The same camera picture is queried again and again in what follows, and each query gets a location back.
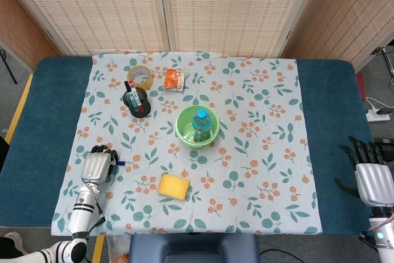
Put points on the beige shoe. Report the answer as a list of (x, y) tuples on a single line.
[(13, 238)]

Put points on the red brown side bracket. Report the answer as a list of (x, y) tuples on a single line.
[(361, 86)]

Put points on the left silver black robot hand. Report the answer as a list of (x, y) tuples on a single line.
[(95, 166)]

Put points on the orange floor object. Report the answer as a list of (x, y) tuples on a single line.
[(120, 259)]

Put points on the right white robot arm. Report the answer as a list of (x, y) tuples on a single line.
[(384, 241)]

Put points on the blue cap iced tea bottle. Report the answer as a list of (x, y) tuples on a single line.
[(201, 114)]

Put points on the red marker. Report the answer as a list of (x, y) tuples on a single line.
[(131, 84)]

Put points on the fruit leaf print tablecloth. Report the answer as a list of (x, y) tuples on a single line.
[(246, 183)]

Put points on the metal stand frame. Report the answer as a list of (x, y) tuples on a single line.
[(384, 52)]

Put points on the black box device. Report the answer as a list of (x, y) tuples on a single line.
[(384, 147)]

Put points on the white power strip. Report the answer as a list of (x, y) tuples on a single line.
[(376, 117)]

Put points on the black mesh pen holder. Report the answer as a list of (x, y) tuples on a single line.
[(145, 110)]

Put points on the green plastic bucket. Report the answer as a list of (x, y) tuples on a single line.
[(184, 130)]

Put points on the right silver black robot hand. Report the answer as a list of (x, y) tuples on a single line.
[(375, 183)]

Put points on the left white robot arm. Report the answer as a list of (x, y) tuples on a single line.
[(80, 213)]

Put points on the blue cap marker pen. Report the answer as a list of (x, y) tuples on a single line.
[(122, 163)]

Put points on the yellow sponge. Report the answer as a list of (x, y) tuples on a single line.
[(172, 186)]

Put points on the black marker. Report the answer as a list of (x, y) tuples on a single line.
[(127, 86)]

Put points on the black tripod leg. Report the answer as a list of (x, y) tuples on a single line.
[(8, 66)]

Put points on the clear packing tape roll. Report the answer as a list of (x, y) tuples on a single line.
[(148, 83)]

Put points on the orange snack packet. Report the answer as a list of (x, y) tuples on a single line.
[(172, 79)]

